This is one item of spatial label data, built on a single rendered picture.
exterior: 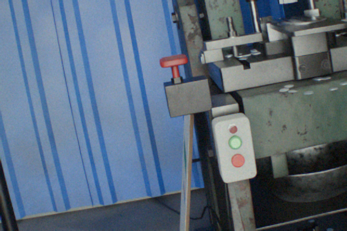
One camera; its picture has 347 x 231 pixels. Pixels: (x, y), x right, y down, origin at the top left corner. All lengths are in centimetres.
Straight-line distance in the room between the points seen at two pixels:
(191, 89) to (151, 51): 138
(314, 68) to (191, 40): 48
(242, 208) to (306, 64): 37
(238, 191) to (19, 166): 162
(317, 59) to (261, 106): 19
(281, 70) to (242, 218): 37
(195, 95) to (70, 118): 147
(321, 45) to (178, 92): 37
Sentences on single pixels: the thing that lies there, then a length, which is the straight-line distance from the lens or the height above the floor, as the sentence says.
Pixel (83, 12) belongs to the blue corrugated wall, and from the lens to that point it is 290.
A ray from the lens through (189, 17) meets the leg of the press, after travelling 203.
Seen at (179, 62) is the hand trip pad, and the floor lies 75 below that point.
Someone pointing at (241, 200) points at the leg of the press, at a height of 43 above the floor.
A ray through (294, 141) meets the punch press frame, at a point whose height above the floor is 52.
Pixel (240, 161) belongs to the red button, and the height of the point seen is 54.
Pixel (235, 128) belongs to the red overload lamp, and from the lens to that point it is 146.
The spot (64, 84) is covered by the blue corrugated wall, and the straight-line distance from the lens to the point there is 293.
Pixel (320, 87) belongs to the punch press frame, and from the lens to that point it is 161.
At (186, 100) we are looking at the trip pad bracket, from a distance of 154.
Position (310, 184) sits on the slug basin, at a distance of 176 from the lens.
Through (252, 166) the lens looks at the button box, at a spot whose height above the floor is 52.
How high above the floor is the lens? 96
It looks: 12 degrees down
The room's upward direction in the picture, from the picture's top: 10 degrees counter-clockwise
